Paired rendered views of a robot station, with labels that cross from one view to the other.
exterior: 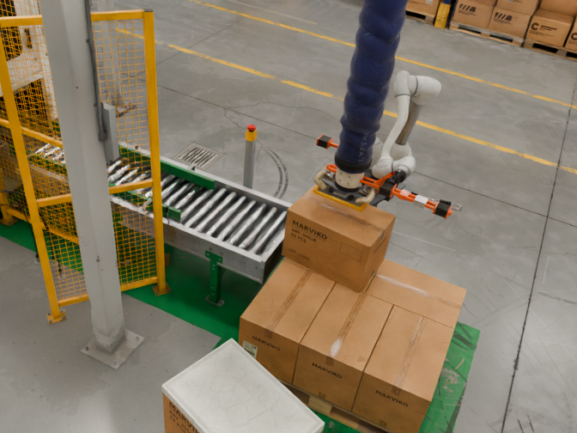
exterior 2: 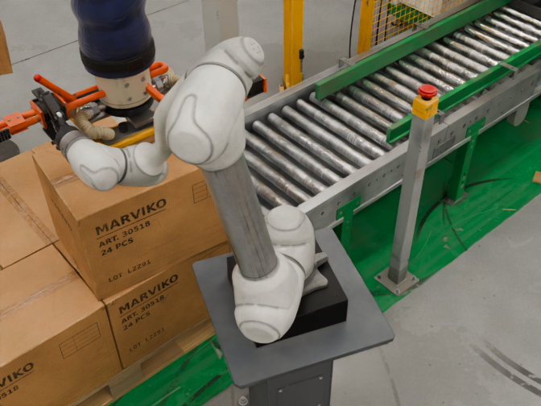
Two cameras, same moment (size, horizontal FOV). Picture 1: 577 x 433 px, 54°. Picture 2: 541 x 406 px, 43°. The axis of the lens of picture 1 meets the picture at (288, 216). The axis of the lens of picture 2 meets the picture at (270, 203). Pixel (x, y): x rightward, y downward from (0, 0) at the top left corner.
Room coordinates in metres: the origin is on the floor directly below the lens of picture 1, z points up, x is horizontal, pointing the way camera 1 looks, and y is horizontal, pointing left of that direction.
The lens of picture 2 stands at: (4.32, -1.76, 2.43)
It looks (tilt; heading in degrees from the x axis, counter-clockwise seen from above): 43 degrees down; 119
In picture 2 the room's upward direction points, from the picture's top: 1 degrees counter-clockwise
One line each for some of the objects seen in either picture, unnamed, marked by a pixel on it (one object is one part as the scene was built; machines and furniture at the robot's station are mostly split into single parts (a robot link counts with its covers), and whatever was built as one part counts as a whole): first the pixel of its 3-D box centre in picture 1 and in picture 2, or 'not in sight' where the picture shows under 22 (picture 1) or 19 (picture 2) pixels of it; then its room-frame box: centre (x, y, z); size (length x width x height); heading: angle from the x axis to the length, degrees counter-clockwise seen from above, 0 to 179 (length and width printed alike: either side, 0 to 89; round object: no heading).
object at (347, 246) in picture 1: (337, 235); (142, 196); (2.98, -0.34, 0.74); 0.60 x 0.40 x 0.40; 63
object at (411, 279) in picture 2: not in sight; (396, 277); (3.78, 0.36, 0.01); 0.15 x 0.15 x 0.03; 69
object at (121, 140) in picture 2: not in sight; (142, 122); (3.08, -0.38, 1.13); 0.34 x 0.10 x 0.05; 66
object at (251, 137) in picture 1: (247, 185); (409, 199); (3.78, 0.36, 0.50); 0.07 x 0.07 x 1.00; 69
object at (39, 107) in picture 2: (386, 188); (50, 109); (2.89, -0.57, 1.24); 0.10 x 0.08 x 0.06; 156
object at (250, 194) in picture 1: (173, 172); (465, 124); (3.83, 0.98, 0.50); 2.31 x 0.05 x 0.19; 69
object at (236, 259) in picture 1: (122, 212); (365, 68); (3.22, 1.21, 0.50); 2.31 x 0.05 x 0.19; 69
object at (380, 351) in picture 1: (354, 323); (51, 263); (2.59, -0.52, 0.34); 1.20 x 1.00 x 0.40; 69
